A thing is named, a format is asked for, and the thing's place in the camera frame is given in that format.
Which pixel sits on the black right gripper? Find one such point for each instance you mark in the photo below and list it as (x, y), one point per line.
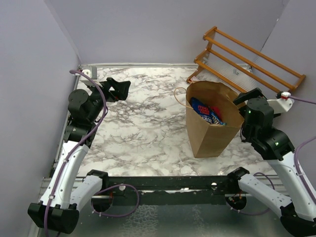
(255, 93)

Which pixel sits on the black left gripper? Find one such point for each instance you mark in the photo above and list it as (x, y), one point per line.
(121, 88)

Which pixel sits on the blue Burts chips bag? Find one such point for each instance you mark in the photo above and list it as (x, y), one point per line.
(201, 109)

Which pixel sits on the brown paper bag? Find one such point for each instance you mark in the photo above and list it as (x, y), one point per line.
(208, 139)

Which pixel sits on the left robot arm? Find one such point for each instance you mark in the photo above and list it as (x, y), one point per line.
(58, 208)

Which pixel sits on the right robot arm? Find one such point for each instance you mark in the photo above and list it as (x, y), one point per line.
(297, 210)

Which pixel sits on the blue salt vinegar chips bag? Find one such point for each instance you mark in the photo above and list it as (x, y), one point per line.
(215, 121)

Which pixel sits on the wooden two-tier rack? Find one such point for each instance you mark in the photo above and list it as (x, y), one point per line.
(242, 67)

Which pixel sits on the red snack packet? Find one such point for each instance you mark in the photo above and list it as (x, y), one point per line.
(217, 113)

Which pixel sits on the small red white box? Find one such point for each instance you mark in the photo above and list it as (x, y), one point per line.
(192, 79)

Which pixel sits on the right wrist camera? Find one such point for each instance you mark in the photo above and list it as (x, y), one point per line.
(282, 104)

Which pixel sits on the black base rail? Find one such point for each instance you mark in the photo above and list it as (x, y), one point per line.
(165, 190)

